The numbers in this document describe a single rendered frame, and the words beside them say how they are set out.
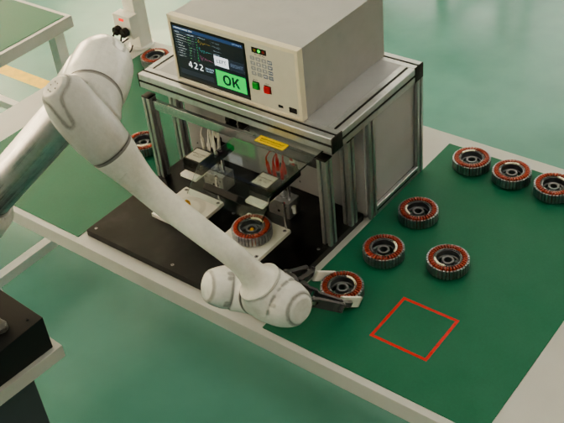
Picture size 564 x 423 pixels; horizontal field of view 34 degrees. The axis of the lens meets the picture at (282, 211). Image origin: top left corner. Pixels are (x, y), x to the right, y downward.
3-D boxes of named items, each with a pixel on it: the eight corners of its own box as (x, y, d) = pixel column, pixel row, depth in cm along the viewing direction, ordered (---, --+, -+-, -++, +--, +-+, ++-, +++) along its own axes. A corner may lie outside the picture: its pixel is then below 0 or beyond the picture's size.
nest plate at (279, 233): (257, 263, 250) (257, 260, 249) (215, 244, 258) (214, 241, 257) (290, 232, 259) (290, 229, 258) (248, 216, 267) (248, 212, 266)
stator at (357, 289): (336, 315, 235) (335, 305, 233) (312, 290, 243) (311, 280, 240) (373, 297, 239) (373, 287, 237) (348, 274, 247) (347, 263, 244)
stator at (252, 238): (258, 253, 252) (256, 242, 249) (224, 241, 257) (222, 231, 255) (280, 230, 259) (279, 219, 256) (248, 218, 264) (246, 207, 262)
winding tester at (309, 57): (303, 122, 239) (296, 51, 226) (177, 80, 262) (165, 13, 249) (385, 56, 262) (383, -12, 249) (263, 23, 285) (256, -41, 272)
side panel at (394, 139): (372, 220, 264) (368, 123, 244) (362, 216, 265) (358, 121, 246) (422, 169, 280) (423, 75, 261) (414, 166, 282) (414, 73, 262)
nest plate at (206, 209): (190, 233, 263) (190, 230, 262) (152, 216, 271) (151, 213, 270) (224, 205, 272) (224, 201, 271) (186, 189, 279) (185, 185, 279)
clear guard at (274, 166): (260, 225, 225) (258, 206, 222) (186, 194, 238) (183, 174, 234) (337, 157, 245) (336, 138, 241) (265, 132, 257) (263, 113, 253)
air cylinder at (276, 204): (289, 220, 264) (288, 204, 260) (268, 211, 267) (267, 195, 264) (300, 210, 267) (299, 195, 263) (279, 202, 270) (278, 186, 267)
